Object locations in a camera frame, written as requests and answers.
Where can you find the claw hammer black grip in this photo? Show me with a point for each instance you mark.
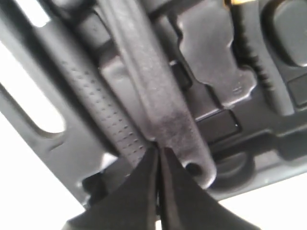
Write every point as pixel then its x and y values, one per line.
pixel 83 77

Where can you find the adjustable wrench black handle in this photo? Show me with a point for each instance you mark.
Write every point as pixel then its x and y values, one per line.
pixel 165 106

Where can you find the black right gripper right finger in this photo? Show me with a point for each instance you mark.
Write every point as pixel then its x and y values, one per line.
pixel 185 205

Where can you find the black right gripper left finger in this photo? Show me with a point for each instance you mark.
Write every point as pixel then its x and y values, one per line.
pixel 131 207

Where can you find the black plastic tool case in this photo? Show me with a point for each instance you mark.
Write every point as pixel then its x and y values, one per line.
pixel 251 145

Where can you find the pliers with orange handles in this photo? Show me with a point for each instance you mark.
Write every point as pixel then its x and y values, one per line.
pixel 251 44

